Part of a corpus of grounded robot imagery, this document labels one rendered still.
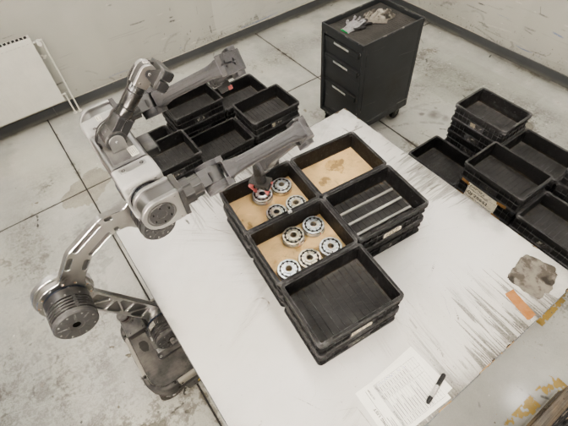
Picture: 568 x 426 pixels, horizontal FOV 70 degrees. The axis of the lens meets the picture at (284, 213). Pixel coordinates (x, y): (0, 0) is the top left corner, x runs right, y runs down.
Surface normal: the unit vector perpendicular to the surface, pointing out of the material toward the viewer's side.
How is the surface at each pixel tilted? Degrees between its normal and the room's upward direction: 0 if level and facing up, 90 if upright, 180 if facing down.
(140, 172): 0
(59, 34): 90
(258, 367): 0
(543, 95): 0
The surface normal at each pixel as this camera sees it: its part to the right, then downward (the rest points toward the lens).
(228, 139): -0.05, -0.61
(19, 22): 0.59, 0.62
